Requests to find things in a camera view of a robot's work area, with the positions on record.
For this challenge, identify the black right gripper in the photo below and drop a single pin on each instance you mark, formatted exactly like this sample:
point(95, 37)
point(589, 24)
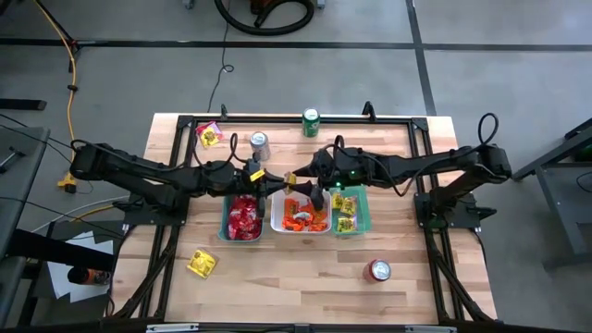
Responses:
point(356, 168)

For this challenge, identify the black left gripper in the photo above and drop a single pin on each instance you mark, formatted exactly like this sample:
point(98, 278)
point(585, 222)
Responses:
point(231, 178)

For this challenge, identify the large yellow candy packet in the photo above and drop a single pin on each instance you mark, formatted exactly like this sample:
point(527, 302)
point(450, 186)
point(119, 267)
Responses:
point(202, 264)

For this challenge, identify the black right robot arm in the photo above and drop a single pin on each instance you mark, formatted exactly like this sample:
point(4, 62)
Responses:
point(439, 164)

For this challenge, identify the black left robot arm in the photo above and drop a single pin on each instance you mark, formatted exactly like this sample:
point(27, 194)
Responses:
point(139, 167)

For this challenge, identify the pink-edged yellow candy packet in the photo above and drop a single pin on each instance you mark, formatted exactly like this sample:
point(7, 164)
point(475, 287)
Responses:
point(209, 136)

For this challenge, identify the yellow tape tag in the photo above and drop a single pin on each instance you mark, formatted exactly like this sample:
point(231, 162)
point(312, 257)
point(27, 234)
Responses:
point(257, 176)

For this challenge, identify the white plastic bin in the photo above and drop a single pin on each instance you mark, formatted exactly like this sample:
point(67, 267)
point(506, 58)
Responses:
point(276, 217)

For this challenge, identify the silver soda can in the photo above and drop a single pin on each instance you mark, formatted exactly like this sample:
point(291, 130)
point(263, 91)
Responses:
point(260, 144)

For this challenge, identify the dark green plastic bin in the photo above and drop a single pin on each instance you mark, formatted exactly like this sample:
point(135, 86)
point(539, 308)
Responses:
point(222, 229)

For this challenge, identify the translucent teal plastic bin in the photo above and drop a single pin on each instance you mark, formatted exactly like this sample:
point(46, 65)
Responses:
point(363, 222)

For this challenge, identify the green soda can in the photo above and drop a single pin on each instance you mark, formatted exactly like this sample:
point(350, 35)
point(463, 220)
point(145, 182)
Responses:
point(311, 122)

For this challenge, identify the red soda can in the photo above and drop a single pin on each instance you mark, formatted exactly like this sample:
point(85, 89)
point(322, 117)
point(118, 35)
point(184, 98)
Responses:
point(378, 269)

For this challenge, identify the black crossbar with silver brackets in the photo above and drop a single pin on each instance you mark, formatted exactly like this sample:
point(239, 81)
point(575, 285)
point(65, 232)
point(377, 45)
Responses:
point(254, 329)

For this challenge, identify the orange and black can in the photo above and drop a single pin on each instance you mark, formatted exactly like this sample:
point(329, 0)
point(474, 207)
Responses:
point(90, 276)

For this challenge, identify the white paper sheet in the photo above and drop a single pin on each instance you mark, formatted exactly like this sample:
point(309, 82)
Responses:
point(60, 282)

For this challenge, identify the black desk crossbar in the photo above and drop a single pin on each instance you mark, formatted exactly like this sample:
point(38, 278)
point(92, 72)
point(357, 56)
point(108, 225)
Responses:
point(46, 250)

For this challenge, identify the grey metal stand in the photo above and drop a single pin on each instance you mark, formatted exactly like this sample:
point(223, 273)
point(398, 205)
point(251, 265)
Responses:
point(562, 208)

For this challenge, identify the grey desk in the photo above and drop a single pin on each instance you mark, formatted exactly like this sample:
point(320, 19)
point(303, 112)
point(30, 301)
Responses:
point(18, 185)

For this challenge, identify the flat black floor bar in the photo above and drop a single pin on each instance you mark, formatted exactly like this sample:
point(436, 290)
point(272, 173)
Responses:
point(23, 104)

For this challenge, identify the black aluminium table frame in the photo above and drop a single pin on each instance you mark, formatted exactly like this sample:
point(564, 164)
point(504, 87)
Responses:
point(277, 119)

